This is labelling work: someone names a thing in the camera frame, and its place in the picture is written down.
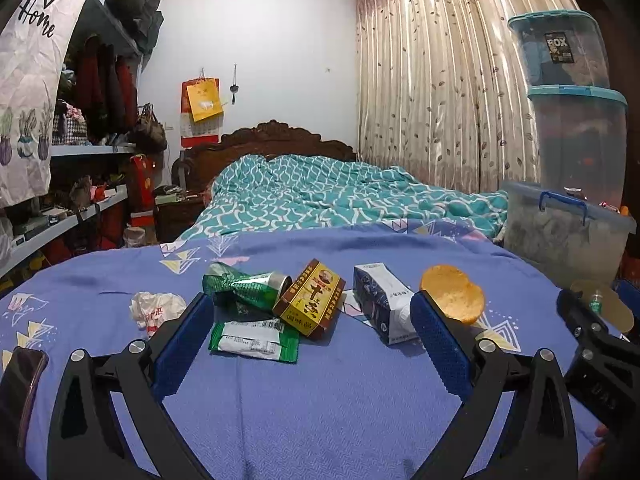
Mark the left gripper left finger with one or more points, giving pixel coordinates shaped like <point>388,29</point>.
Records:
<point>85,437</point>

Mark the teal lid storage bin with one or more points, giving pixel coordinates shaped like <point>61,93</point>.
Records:
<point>582,137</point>
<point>561,47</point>

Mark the red yellow wall calendar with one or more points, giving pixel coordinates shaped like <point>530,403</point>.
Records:
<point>202,113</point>

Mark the middle teal lid storage bin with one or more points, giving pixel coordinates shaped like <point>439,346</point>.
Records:
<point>582,137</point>

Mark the dark smartphone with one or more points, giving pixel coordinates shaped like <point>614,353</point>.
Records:
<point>19,383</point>

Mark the yellow red medicine box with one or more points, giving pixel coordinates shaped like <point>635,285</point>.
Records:
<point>310,303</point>

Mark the grey bin blue handle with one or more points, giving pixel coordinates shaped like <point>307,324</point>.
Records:
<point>566,239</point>

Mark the beige leaf curtain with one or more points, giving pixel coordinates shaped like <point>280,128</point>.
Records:
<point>442,91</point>

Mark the crushed green can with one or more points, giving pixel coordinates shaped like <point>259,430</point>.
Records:
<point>231,287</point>

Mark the green white sachet wrapper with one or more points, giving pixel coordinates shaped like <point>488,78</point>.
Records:
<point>271,340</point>

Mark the beige round trash bin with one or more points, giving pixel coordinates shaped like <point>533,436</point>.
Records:
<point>615,312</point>

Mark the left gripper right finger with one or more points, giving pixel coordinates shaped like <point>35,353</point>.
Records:
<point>538,438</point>

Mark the white blue tissue pack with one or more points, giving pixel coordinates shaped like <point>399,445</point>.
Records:
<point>385,301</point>

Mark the dark wooden nightstand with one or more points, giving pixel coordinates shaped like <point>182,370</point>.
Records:
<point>175,211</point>

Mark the white paper bag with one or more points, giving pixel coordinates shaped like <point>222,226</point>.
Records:
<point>150,311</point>

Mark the carved wooden headboard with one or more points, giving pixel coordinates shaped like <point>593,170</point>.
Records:
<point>197,167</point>

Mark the purple patterned bed sheet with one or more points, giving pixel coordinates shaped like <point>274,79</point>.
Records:
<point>350,407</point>

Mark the teal patterned quilt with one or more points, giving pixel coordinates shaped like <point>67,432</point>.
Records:
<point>295,192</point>

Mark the grey wall shelves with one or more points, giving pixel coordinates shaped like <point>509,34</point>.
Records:
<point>69,162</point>

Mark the white home printed cloth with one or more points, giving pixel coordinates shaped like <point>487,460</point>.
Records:
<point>34,43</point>

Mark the person right hand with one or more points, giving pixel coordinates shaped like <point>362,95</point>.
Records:
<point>595,464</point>

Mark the dark wooden door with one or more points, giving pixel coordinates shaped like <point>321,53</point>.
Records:
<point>619,24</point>

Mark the top teal lid storage bin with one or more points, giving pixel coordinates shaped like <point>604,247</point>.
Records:
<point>561,47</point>

